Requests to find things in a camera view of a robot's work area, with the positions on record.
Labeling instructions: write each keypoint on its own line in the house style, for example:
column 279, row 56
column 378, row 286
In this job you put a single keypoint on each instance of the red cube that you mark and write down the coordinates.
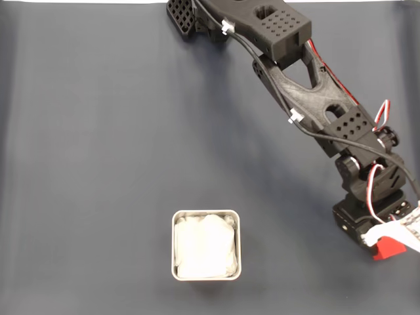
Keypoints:
column 388, row 251

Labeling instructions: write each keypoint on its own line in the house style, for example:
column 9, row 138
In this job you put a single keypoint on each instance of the white square metal box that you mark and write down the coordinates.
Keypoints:
column 173, row 246

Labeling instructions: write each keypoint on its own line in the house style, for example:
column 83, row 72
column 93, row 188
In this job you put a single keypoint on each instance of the white crumpled tissue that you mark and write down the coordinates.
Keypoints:
column 203, row 246

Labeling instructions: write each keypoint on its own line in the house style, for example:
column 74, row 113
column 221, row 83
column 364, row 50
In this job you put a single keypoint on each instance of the dark grey table mat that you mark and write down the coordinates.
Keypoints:
column 98, row 164

